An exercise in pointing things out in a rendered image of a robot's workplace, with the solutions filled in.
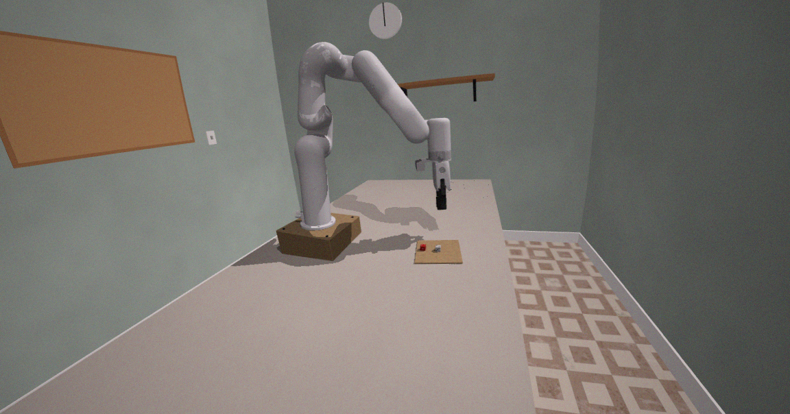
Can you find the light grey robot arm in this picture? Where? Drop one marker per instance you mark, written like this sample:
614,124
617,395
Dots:
313,115

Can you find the tan square mat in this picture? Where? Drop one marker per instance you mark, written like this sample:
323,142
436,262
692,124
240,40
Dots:
450,252

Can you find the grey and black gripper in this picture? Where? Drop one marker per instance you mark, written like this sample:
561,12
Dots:
441,177

